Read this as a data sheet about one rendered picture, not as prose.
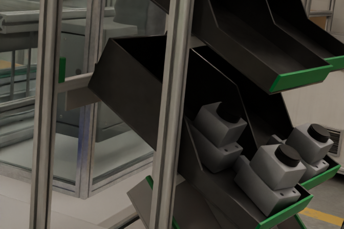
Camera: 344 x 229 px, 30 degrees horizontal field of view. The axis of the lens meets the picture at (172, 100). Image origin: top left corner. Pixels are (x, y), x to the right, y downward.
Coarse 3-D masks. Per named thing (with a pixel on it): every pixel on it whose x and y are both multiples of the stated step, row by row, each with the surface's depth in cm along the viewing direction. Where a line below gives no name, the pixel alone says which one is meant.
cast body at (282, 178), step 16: (240, 160) 78; (256, 160) 74; (272, 160) 72; (288, 160) 72; (240, 176) 76; (256, 176) 74; (272, 176) 72; (288, 176) 72; (256, 192) 74; (272, 192) 72; (288, 192) 74; (272, 208) 72
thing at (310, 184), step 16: (192, 48) 98; (208, 48) 102; (224, 64) 100; (240, 80) 99; (256, 96) 97; (272, 96) 96; (256, 112) 98; (272, 112) 96; (256, 128) 94; (272, 128) 96; (288, 128) 95; (320, 176) 85
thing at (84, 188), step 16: (96, 0) 150; (96, 16) 150; (96, 32) 151; (96, 48) 153; (80, 112) 157; (96, 112) 158; (80, 128) 158; (80, 144) 158; (80, 160) 159; (144, 160) 186; (16, 176) 170; (80, 176) 160; (112, 176) 171; (128, 176) 179; (64, 192) 163; (80, 192) 161; (96, 192) 165
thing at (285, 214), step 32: (128, 64) 76; (160, 64) 89; (192, 64) 86; (128, 96) 76; (160, 96) 74; (192, 96) 86; (224, 96) 83; (192, 160) 72; (224, 192) 70; (256, 224) 68
